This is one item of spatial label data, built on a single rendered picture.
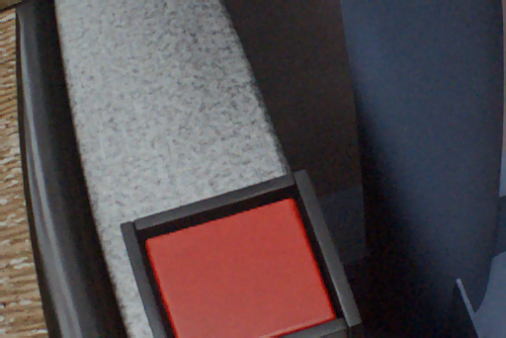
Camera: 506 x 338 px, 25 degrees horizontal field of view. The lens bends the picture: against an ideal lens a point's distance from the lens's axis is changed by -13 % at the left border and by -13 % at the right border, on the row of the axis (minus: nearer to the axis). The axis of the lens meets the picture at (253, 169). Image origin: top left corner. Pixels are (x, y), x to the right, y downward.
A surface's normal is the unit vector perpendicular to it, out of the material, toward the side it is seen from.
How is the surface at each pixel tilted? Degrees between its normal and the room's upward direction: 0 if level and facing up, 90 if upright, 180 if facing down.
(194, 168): 0
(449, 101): 90
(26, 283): 0
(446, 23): 90
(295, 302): 0
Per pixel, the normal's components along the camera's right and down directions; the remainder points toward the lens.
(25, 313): -0.12, -0.59
